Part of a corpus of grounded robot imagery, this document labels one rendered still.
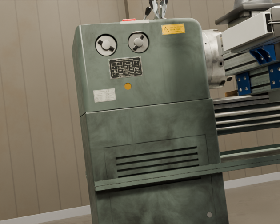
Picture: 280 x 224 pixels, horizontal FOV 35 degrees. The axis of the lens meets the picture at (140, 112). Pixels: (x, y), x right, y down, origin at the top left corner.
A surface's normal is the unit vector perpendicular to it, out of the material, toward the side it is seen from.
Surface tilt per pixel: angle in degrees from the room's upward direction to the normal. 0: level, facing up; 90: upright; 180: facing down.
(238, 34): 90
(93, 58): 90
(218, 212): 90
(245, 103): 90
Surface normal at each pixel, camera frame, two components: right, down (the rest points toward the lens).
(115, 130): 0.19, -0.06
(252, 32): -0.95, 0.11
